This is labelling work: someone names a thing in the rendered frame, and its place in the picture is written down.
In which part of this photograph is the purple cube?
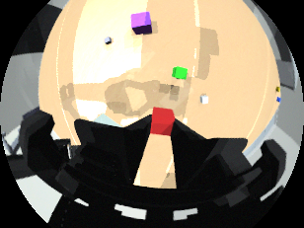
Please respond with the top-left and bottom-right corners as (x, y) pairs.
(129, 11), (152, 35)

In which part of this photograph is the red block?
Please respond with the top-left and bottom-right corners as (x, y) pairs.
(151, 107), (175, 136)

